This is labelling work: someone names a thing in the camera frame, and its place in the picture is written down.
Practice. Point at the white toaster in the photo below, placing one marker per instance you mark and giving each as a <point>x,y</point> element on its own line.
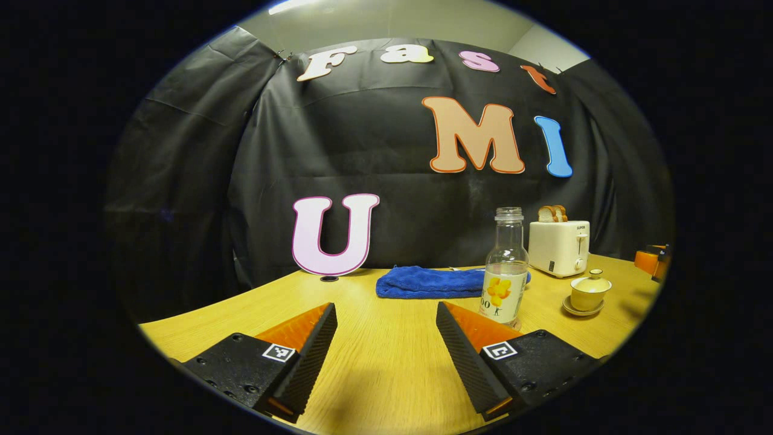
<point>555,248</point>

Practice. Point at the clear glass water bottle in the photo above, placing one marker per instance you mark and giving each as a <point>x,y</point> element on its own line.
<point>504,272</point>

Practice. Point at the bread slice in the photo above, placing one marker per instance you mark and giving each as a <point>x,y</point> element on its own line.
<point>546,214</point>
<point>561,212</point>

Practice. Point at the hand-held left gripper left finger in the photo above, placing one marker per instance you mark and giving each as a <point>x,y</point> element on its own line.
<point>314,350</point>

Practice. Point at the blue towel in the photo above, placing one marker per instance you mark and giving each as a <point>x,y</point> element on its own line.
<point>429,281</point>

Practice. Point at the cream saucer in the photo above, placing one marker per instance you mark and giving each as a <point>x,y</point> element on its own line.
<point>580,313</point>

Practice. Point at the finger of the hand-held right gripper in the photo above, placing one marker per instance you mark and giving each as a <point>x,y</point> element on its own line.
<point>647,263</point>

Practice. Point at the black backdrop cloth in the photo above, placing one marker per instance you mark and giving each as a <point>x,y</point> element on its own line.
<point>374,157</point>

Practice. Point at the cream teacup lid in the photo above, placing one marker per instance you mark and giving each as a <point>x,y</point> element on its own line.
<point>592,284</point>

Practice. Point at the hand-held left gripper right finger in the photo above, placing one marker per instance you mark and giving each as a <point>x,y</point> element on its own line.
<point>462,356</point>

